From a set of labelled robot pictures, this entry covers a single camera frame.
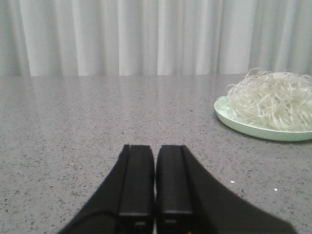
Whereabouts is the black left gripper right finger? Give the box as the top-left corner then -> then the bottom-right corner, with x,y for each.
156,145 -> 296,234

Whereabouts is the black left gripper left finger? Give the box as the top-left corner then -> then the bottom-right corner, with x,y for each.
60,145 -> 155,234

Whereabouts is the white vermicelli noodle bundle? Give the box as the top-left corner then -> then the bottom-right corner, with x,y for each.
226,68 -> 312,132

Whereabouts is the light green round plate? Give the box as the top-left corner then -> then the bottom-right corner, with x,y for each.
214,96 -> 312,142

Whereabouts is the white pleated curtain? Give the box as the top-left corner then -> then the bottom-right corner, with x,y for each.
0,0 -> 312,76

